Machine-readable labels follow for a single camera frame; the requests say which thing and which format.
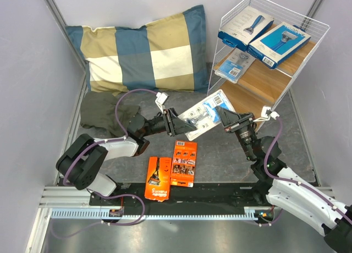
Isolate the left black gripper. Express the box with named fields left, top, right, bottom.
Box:
left=141, top=108, right=197, bottom=137

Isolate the white wire wooden shelf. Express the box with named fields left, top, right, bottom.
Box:
left=208, top=0, right=330, bottom=118

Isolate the orange Gillette Fusion box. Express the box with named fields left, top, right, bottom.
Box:
left=144, top=157, right=172, bottom=202

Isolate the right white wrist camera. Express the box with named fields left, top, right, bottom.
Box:
left=254, top=106, right=280, bottom=122

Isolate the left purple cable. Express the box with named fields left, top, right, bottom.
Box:
left=49, top=88, right=160, bottom=239

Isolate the purple cable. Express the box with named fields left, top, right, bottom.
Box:
left=49, top=88, right=160, bottom=239
left=254, top=117, right=352, bottom=228

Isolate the light blue cable duct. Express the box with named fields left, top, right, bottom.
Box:
left=51, top=208, right=258, bottom=221

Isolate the blue beige checkered pillow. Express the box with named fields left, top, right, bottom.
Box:
left=65, top=5, right=208, bottom=94

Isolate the olive green cloth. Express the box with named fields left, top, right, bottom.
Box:
left=80, top=91, right=140, bottom=137

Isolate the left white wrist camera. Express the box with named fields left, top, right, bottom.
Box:
left=155, top=92, right=169, bottom=112

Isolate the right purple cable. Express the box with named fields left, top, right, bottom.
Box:
left=254, top=117, right=352, bottom=228

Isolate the orange Styler razor box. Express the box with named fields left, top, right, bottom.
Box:
left=170, top=140, right=197, bottom=188

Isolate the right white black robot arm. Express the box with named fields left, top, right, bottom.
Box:
left=215, top=106, right=351, bottom=252

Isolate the white Gillette SkinGuard pack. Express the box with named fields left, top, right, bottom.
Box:
left=215, top=49, right=255, bottom=84

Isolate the clear blister razor pack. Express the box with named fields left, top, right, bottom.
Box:
left=178, top=89, right=235, bottom=141

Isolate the white blue razor box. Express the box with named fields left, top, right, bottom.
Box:
left=218, top=6, right=274, bottom=51

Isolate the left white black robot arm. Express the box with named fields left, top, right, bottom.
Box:
left=56, top=108, right=196, bottom=205

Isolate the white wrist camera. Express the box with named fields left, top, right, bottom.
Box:
left=254, top=106, right=280, bottom=122
left=155, top=92, right=169, bottom=112

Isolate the blue Harry's razor box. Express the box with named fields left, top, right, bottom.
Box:
left=247, top=22, right=311, bottom=69

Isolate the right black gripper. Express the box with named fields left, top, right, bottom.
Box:
left=215, top=106, right=256, bottom=161

